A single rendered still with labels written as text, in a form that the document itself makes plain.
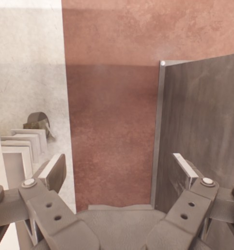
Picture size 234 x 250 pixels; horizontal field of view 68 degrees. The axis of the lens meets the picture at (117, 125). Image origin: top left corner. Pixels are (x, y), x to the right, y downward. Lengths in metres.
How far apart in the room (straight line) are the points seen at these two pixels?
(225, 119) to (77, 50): 0.80
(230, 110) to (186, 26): 0.70
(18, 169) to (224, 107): 0.76
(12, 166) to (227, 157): 0.76
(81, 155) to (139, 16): 0.86
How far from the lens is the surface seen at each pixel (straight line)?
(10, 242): 0.39
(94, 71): 1.02
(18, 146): 0.79
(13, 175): 0.86
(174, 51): 1.07
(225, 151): 0.52
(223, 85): 0.53
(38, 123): 0.96
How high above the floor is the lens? 1.02
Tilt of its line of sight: 74 degrees down
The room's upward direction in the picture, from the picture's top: 177 degrees clockwise
